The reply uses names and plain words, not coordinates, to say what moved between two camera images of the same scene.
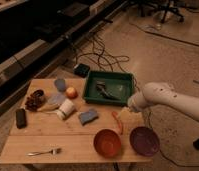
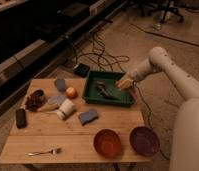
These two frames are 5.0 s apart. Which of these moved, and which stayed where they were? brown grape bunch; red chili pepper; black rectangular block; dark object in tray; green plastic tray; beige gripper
Moved: beige gripper; red chili pepper
Stayed: black rectangular block; green plastic tray; brown grape bunch; dark object in tray
